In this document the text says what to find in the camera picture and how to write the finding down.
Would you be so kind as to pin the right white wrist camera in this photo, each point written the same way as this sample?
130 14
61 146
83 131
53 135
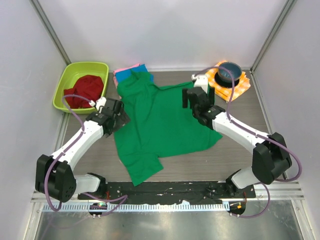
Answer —
200 80

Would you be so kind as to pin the dark blue ceramic bowl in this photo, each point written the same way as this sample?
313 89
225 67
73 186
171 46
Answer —
229 71

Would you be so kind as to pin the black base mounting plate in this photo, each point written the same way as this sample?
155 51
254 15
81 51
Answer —
172 192

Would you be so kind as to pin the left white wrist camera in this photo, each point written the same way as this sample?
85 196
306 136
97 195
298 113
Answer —
100 103

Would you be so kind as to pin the blue t shirt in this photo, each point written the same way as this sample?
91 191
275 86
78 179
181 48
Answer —
121 76

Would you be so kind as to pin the green t shirt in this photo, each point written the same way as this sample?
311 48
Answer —
159 126

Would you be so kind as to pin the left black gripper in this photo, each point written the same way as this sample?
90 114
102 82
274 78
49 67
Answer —
123 119

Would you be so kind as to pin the perforated metal rail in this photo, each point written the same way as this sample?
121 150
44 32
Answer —
97 207

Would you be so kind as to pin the orange checkered cloth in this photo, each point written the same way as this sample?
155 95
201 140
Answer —
226 93

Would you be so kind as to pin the black saucer plate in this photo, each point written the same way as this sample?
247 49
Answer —
225 83

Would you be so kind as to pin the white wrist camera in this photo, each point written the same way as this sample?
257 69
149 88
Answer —
100 103
200 80

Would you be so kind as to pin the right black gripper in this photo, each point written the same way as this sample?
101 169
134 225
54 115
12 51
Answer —
211 97

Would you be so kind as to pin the lime green plastic basin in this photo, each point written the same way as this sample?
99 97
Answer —
71 74

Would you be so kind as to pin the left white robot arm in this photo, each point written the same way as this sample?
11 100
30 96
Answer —
54 174

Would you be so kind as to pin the red t shirt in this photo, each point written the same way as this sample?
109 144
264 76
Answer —
89 87

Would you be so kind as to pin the pink t shirt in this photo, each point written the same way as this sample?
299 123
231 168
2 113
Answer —
121 70

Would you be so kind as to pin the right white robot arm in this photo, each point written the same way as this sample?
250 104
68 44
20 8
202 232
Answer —
269 157

